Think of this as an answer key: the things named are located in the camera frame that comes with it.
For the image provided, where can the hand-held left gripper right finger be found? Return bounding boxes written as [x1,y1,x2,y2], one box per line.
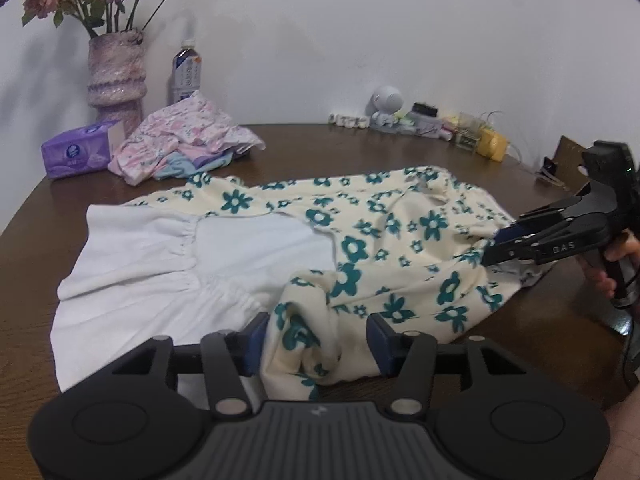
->
[367,314,527,416]

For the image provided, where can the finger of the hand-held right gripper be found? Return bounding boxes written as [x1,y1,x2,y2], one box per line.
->
[495,196,586,248]
[481,220,608,267]

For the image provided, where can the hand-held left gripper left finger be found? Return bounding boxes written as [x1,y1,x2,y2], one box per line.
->
[112,312,270,417]

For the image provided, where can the cream teal floral dress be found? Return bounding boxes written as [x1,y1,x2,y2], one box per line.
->
[50,165,551,403]

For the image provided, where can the pink floral clothes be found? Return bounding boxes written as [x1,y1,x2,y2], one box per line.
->
[107,91,266,186]

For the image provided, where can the person's right hand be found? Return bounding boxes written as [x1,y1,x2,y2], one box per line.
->
[575,234,640,301]

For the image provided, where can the black charger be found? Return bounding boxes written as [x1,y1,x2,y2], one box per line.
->
[536,157,568,189]

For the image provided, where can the brown cardboard box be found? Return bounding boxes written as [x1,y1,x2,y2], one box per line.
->
[555,135,597,197]

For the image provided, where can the yellow round gadget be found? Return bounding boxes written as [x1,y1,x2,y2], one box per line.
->
[475,130,509,162]

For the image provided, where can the glass jar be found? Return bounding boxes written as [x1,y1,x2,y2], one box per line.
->
[454,112,484,150]

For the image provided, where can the small printed tin box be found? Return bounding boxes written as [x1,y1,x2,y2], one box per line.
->
[407,112,446,137]

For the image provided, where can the purple pink cloth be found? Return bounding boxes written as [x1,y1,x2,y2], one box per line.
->
[180,142,228,170]

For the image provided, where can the light blue cloth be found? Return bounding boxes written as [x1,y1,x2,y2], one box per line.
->
[152,152,233,182]

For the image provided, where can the white astronaut figurine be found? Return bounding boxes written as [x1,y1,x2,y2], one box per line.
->
[369,86,404,134]

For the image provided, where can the white clip row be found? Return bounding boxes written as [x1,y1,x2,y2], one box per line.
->
[329,112,371,130]

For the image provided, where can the purple tissue pack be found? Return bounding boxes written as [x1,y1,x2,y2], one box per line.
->
[41,120,126,180]

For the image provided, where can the plastic tea bottle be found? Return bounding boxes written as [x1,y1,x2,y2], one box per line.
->
[171,39,203,106]

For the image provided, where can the purple knitted vase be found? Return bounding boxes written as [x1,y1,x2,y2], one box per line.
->
[87,29,149,137]

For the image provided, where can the white cable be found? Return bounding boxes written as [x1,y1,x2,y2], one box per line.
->
[480,109,528,167]

